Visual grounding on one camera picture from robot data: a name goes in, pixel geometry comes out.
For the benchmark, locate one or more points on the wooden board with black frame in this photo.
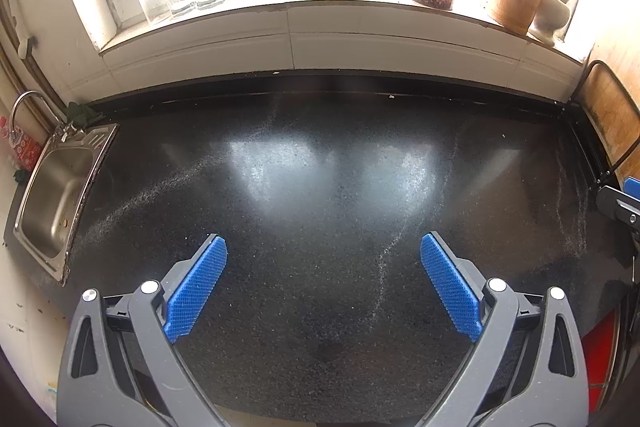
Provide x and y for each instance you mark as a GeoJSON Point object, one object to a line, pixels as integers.
{"type": "Point", "coordinates": [612, 117]}

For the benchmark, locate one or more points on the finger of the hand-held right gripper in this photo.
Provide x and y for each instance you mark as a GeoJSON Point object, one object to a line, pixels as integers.
{"type": "Point", "coordinates": [633, 186]}
{"type": "Point", "coordinates": [617, 204]}

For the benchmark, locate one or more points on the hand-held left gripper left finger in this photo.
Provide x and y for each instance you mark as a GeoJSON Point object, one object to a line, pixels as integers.
{"type": "Point", "coordinates": [197, 287]}

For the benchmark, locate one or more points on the dark green scouring pad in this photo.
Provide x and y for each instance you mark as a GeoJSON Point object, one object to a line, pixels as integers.
{"type": "Point", "coordinates": [19, 176]}

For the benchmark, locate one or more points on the red dish soap bottle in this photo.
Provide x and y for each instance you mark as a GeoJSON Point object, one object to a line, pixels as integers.
{"type": "Point", "coordinates": [27, 149]}

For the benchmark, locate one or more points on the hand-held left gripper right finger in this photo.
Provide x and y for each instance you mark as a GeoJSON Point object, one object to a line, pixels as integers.
{"type": "Point", "coordinates": [450, 284]}

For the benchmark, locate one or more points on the dark green cloth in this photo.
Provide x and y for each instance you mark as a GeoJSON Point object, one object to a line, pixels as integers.
{"type": "Point", "coordinates": [82, 113]}

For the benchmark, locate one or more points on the stainless steel sink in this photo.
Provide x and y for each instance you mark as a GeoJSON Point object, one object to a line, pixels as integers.
{"type": "Point", "coordinates": [55, 202]}

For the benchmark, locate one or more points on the red cabinet door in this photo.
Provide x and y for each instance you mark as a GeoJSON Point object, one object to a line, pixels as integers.
{"type": "Point", "coordinates": [602, 357]}

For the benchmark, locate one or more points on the chrome faucet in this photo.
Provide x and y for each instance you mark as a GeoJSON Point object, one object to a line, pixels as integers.
{"type": "Point", "coordinates": [67, 129]}

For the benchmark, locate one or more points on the white stone mortar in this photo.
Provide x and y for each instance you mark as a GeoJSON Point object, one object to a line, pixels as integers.
{"type": "Point", "coordinates": [550, 14]}

